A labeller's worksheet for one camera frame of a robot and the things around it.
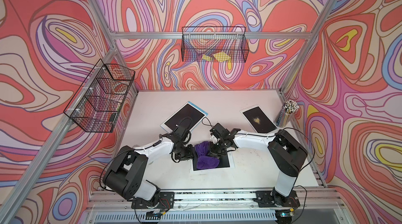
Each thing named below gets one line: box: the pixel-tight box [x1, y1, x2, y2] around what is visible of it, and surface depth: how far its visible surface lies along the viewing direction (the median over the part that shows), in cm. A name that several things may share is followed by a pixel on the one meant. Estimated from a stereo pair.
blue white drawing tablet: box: [159, 101, 209, 133], surface depth 107 cm
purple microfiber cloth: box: [194, 141, 220, 170], surface depth 84 cm
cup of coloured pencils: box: [273, 99, 300, 128], surface depth 91 cm
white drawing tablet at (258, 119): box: [239, 104, 278, 134], surface depth 106 cm
